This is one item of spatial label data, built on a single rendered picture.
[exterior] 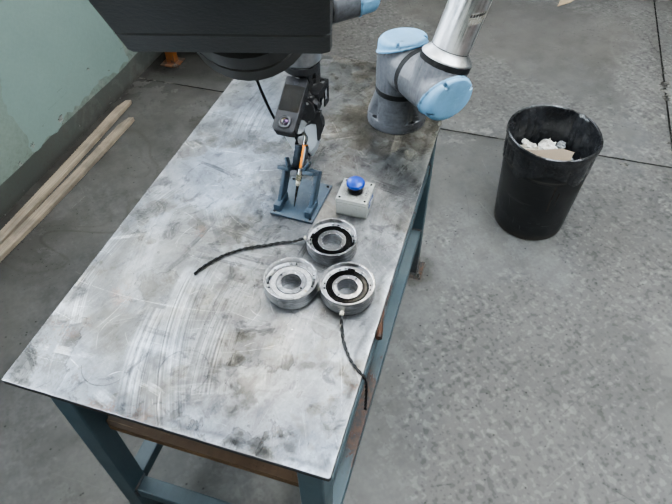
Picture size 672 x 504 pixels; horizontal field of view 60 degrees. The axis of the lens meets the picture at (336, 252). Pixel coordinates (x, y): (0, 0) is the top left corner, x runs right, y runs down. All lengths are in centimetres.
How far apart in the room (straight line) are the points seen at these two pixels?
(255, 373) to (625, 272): 171
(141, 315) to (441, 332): 119
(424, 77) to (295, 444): 80
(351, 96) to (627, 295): 129
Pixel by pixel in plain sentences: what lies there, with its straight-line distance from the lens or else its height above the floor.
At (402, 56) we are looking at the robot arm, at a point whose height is 101.
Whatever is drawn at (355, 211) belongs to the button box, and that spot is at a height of 82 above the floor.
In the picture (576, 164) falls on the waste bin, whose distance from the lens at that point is 217.
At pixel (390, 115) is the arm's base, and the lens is 150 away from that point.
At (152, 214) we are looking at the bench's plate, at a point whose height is 80.
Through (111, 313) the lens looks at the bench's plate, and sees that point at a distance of 120.
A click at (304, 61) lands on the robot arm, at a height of 114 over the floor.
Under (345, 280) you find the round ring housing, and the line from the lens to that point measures 113.
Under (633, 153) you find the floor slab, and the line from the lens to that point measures 304.
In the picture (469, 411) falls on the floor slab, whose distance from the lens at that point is 195.
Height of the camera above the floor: 170
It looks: 48 degrees down
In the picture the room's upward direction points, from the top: 1 degrees counter-clockwise
